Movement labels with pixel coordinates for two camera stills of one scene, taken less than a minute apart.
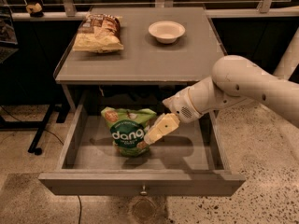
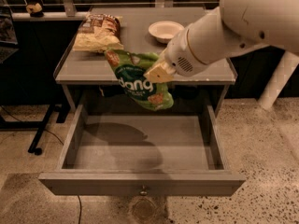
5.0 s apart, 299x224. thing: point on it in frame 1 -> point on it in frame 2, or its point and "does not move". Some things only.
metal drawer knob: (143, 192) does not move
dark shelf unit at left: (8, 35) does not move
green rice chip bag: (129, 128) -> (130, 69)
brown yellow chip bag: (99, 33) does not move
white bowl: (166, 32) does not move
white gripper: (179, 105) -> (177, 56)
